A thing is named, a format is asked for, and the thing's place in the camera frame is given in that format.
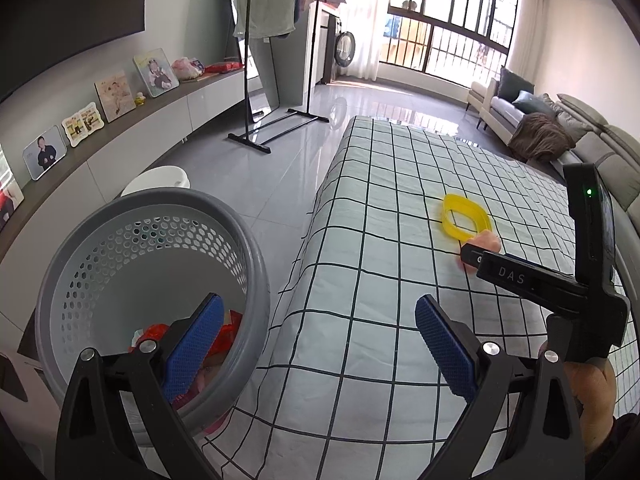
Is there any red plastic bag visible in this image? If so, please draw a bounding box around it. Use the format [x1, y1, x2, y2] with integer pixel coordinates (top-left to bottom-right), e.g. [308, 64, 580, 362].
[131, 310, 245, 361]

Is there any cream sofa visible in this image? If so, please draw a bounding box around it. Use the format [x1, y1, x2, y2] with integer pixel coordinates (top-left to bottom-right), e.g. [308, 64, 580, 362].
[467, 78, 531, 148]

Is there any black balcony window frame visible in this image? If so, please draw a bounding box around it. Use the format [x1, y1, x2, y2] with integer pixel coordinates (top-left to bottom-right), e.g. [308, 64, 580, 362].
[380, 0, 516, 81]

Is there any yellow plastic ring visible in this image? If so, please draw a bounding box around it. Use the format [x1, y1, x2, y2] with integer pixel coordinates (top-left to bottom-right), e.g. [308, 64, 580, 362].
[440, 193, 493, 242]

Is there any pale green towel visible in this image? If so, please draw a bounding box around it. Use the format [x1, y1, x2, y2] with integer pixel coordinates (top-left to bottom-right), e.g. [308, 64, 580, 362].
[233, 0, 300, 40]

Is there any wavy edged photo frame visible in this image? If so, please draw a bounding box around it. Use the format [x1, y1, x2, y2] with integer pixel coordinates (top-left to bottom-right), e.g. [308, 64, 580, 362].
[61, 101, 105, 148]

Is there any white checked bed sheet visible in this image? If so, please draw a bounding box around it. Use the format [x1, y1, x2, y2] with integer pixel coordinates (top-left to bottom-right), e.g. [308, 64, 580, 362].
[202, 115, 640, 480]

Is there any blue grey cushion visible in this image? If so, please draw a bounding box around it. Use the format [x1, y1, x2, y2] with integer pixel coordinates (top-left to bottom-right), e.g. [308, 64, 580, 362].
[512, 91, 556, 116]

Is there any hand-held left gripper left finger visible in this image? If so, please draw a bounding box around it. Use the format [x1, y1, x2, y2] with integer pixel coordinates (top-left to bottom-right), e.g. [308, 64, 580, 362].
[55, 292, 226, 480]

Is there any pink plastic bag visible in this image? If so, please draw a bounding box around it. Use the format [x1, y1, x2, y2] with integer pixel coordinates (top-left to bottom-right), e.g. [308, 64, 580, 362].
[171, 56, 206, 82]

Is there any pale pink soft object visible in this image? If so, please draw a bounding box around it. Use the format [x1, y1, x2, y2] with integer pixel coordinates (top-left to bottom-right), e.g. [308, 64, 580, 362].
[462, 230, 502, 275]

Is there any red clothes family photo frame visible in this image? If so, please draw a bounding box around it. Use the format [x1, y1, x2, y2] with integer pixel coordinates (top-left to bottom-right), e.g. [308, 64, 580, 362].
[0, 144, 25, 233]

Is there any beige drawing photo frame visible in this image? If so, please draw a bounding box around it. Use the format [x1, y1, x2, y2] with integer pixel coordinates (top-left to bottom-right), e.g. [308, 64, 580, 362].
[94, 67, 137, 123]

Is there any white round stool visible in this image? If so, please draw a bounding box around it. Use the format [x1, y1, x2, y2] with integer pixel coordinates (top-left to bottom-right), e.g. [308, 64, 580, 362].
[121, 166, 191, 198]

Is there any dark suit portrait photo frame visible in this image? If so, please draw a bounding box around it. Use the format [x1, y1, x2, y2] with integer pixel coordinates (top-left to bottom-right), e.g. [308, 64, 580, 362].
[22, 125, 67, 182]

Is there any black clothes rack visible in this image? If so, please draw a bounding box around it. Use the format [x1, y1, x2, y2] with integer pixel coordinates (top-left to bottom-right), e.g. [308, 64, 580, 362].
[227, 0, 353, 155]

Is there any white sheer curtain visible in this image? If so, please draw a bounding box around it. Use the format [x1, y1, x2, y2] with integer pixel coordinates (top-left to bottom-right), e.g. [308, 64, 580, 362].
[345, 0, 396, 81]

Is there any grey perforated plastic basket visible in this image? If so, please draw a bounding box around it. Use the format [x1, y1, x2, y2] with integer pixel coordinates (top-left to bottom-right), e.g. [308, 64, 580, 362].
[35, 189, 272, 448]

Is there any grey tall cabinet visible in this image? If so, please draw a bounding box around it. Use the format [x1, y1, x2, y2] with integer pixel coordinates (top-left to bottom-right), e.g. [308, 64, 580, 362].
[280, 2, 331, 111]

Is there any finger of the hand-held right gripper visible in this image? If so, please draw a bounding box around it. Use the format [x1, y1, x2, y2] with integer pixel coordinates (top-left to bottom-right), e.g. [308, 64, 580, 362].
[476, 251, 576, 307]
[460, 242, 497, 267]

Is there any long white media cabinet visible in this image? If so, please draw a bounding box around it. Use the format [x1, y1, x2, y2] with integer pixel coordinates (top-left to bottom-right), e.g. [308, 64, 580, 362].
[0, 66, 248, 361]

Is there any grey sofa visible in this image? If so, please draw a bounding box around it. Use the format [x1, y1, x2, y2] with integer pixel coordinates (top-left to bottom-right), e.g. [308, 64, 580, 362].
[542, 92, 640, 241]

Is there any child portrait photo frame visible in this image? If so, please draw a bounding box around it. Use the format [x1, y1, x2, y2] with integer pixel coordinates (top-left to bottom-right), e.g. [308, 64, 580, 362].
[133, 48, 180, 98]

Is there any brown throw blanket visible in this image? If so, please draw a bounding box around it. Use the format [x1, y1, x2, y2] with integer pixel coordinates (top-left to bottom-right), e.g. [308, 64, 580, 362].
[507, 112, 576, 163]

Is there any person's right hand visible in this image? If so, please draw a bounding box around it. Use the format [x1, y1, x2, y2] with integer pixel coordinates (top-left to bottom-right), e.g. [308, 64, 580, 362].
[562, 357, 618, 458]

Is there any black television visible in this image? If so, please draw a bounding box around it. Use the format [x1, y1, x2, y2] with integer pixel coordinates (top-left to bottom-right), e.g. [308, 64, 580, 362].
[0, 0, 151, 103]

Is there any dark grey cushion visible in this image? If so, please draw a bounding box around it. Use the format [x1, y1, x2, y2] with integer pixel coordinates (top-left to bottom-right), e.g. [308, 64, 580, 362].
[498, 66, 533, 102]

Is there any washing machine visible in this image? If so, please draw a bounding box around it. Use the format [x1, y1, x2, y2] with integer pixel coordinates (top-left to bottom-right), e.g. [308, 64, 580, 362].
[322, 15, 358, 86]

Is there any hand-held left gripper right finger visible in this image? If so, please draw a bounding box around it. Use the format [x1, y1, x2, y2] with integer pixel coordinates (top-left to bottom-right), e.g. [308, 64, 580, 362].
[415, 294, 586, 480]

